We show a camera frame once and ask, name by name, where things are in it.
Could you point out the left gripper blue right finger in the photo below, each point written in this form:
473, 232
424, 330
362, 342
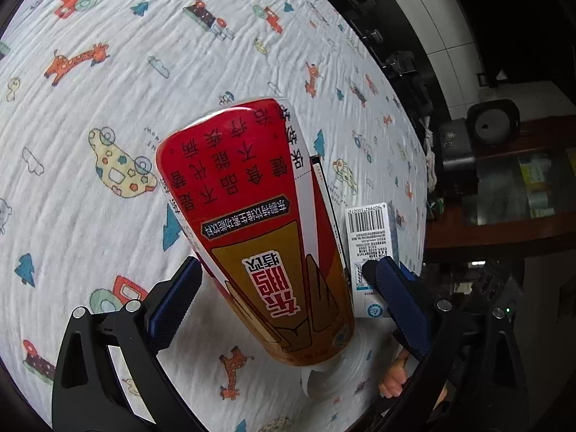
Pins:
403, 292

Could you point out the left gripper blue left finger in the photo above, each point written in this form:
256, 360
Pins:
168, 302

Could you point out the red yellow drink bottle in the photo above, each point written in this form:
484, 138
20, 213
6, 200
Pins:
247, 200

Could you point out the white blue milk carton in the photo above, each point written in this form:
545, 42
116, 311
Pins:
368, 238

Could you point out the thin black box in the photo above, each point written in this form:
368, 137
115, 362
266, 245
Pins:
320, 177

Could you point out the person's right hand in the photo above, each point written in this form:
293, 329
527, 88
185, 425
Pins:
393, 380

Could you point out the wooden side shelf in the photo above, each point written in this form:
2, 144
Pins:
524, 196

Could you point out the cartoon printed white tablecloth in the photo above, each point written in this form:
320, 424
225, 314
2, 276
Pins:
90, 88

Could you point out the black gas stove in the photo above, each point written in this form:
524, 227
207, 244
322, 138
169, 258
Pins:
392, 42

